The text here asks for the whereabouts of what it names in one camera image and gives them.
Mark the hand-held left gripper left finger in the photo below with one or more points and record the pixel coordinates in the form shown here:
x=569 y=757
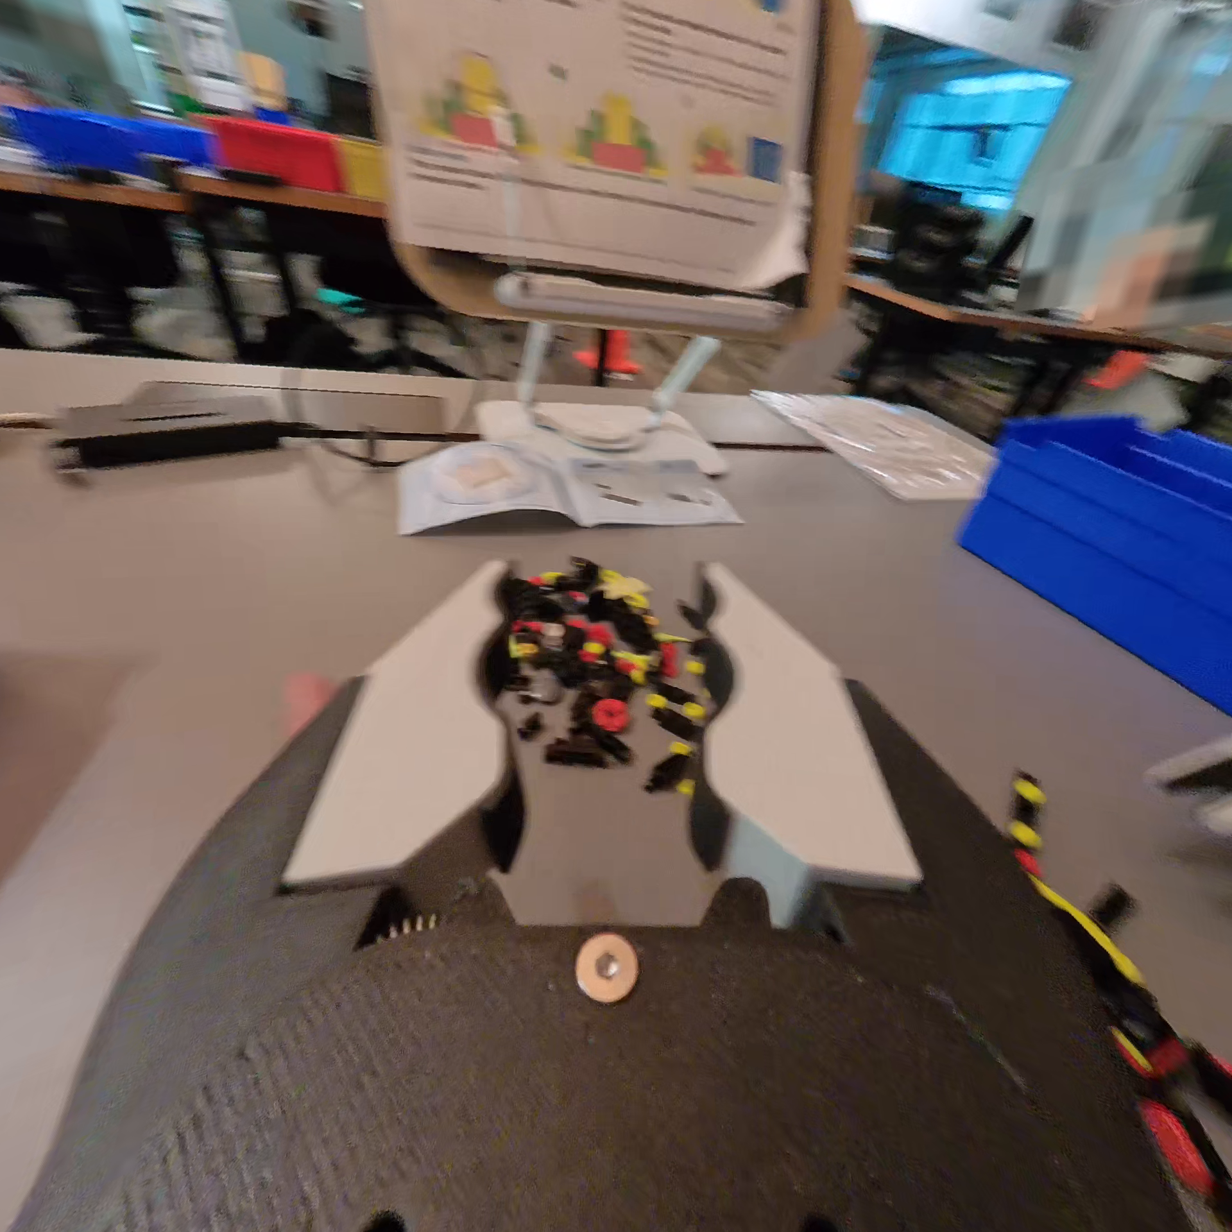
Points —
x=404 y=750

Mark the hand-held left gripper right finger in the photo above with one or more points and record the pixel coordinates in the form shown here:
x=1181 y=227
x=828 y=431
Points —
x=799 y=761

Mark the pile of lego pieces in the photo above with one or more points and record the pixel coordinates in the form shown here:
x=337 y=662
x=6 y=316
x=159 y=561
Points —
x=598 y=664

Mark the black yellow red lego model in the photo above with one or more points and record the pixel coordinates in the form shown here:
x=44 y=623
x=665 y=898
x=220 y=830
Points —
x=1155 y=1058

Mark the open instruction booklet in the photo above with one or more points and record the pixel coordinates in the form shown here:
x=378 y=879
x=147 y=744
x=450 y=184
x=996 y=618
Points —
x=617 y=495

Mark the clear plastic bag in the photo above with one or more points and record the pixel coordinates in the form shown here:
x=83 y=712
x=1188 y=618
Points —
x=875 y=442

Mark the white document stand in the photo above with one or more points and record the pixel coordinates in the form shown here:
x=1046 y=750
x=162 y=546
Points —
x=598 y=427

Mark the blue plastic bin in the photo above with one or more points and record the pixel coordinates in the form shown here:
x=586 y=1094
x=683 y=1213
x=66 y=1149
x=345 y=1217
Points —
x=1107 y=539

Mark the black flat device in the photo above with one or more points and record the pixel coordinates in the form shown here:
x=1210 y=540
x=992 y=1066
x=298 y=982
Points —
x=193 y=424

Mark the wooden workbench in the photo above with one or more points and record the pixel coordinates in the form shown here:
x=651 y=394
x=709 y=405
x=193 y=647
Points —
x=1009 y=316
x=144 y=191

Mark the brown backing board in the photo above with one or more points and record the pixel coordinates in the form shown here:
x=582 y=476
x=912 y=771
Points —
x=832 y=192

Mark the yellow storage bin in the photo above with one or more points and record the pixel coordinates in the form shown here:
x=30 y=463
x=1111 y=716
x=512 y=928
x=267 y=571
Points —
x=363 y=169

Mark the red storage bin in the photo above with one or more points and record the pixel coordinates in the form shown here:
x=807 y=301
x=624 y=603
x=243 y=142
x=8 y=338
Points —
x=278 y=154

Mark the row of blue storage bins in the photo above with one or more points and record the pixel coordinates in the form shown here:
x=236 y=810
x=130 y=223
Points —
x=97 y=138

